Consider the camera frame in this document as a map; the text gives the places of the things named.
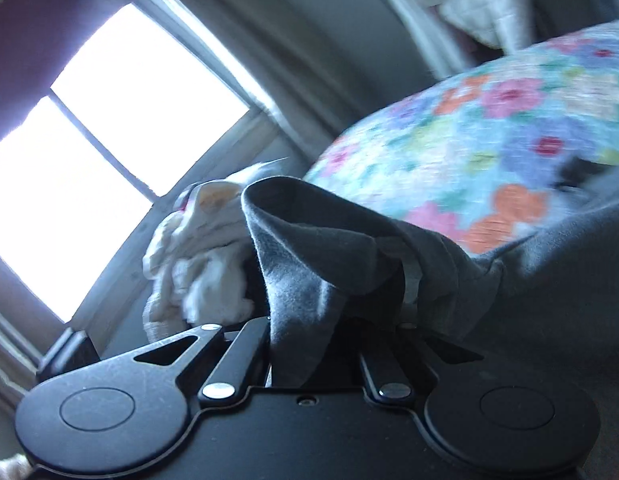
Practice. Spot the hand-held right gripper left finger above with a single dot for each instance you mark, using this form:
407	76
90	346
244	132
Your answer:
249	342

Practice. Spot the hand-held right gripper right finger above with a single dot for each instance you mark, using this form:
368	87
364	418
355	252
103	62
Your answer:
384	370

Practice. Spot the grey sweatshirt garment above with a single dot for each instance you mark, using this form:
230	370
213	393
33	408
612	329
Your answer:
309	260

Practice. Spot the white fluffy towel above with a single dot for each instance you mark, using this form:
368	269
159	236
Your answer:
189	280

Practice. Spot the cream folded garment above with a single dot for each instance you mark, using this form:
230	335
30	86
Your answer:
214	200

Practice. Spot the floral quilted bedspread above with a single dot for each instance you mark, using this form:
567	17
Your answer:
464	135

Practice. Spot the dark purple curtain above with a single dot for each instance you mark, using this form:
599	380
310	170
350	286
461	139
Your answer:
39	25

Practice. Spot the window with white frame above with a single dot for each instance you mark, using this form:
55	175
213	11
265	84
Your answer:
114	110

